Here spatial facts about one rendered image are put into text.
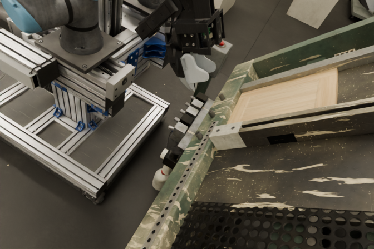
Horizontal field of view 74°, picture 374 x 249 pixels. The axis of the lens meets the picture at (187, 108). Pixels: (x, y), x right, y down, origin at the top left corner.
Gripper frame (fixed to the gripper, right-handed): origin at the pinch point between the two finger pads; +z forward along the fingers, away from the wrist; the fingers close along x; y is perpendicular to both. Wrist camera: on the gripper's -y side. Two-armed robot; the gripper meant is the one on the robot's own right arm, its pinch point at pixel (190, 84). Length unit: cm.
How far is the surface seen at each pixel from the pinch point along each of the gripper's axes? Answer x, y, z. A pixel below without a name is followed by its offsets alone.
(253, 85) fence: 60, -3, 38
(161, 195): -2.6, -18.0, 44.4
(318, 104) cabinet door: 38, 24, 29
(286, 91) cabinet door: 51, 12, 34
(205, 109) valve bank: 52, -26, 51
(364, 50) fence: 63, 36, 21
